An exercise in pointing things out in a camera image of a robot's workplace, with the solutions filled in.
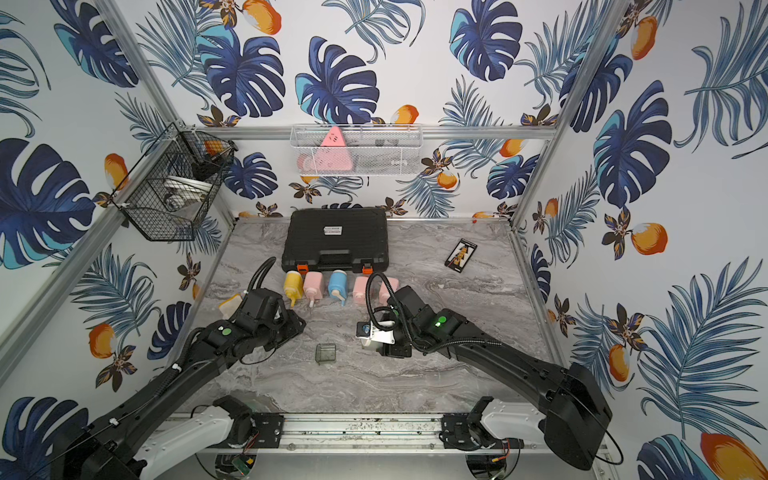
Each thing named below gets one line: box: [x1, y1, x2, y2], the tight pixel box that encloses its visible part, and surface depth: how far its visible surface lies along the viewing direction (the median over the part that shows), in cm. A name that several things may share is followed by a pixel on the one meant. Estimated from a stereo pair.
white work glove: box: [218, 294, 243, 319], surface depth 99 cm
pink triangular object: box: [298, 126, 353, 171], surface depth 92 cm
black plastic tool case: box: [282, 208, 389, 275], surface depth 107 cm
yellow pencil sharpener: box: [284, 270, 303, 307], surface depth 97 cm
